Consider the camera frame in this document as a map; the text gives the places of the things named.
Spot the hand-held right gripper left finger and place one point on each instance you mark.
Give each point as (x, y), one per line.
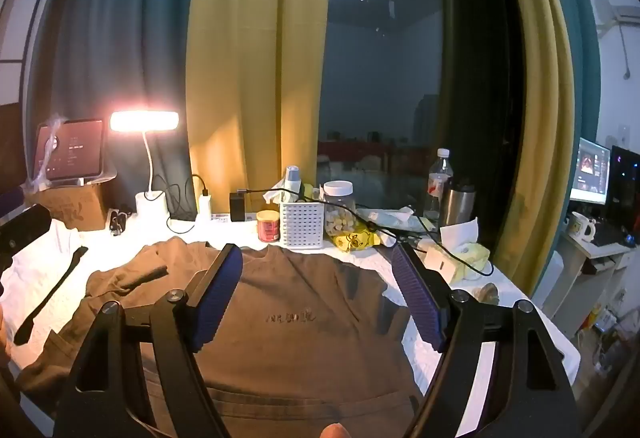
(220, 298)

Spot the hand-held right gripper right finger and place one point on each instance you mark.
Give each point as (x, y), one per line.
(417, 298)

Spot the brown printed t-shirt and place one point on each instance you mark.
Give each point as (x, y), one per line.
(300, 278)

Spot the person's right hand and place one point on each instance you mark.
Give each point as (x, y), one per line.
(334, 432)

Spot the cardboard box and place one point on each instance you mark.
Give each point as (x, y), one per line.
(75, 208)

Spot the white textured tablecloth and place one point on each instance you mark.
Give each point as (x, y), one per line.
(372, 255)

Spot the yellow-green tissue box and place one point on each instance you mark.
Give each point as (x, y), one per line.
(470, 258)

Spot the black flat stick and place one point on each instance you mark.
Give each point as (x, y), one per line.
(50, 293)

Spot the small turtle figurine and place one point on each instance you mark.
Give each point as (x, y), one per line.
(487, 294)

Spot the white tissue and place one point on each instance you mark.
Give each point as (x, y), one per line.
(460, 230)

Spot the red can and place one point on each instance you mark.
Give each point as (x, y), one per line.
(268, 228)

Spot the yellow snack bag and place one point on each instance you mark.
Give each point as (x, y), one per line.
(355, 240)

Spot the white wipes pack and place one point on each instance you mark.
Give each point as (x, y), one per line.
(385, 218)

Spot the black power adapter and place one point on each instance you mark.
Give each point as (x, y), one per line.
(237, 207)

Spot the white charger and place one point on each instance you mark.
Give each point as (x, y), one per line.
(205, 205)

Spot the small black item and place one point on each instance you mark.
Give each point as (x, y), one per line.
(118, 222)

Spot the tablet with stand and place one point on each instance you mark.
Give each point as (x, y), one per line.
(75, 148)

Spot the steel thermos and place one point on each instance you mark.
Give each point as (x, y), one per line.
(457, 208)

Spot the clear plastic wrapper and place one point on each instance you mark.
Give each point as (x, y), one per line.
(52, 133)

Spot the white perforated basket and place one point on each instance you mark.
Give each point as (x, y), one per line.
(302, 225)

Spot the clear water bottle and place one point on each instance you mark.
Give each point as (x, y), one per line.
(437, 188)

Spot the glass jar with white lid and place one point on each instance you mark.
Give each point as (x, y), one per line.
(339, 213)

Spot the white computer desk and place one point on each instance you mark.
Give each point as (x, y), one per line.
(570, 268)

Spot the white desk lamp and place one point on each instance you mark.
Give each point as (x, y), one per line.
(145, 120)

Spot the white mug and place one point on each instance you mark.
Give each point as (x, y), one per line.
(581, 227)

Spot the computer monitor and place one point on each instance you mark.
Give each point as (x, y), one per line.
(590, 170)

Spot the yellow curtain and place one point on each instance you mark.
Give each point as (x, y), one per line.
(545, 118)
(250, 68)

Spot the dark window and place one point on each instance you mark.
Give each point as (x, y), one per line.
(380, 68)

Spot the black computer tower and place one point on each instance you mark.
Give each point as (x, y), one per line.
(625, 188)

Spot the white air conditioner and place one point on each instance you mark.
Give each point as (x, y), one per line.
(622, 10)

